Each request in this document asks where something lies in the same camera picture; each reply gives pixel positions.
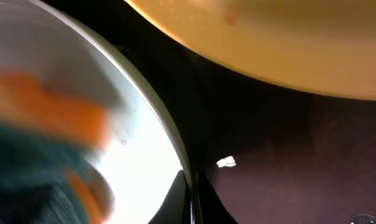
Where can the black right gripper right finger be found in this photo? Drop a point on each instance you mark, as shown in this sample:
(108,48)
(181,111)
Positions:
(208,208)

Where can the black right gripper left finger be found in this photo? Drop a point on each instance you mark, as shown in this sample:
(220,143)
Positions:
(175,208)

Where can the round black tray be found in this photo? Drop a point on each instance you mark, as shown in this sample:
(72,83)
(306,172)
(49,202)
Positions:
(273,155)

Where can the yellow plate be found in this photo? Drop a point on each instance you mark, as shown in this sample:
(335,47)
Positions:
(319,46)

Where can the green yellow sponge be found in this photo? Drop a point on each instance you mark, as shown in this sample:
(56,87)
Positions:
(45,140)

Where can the mint plate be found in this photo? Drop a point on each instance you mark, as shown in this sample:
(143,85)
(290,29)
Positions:
(144,152)

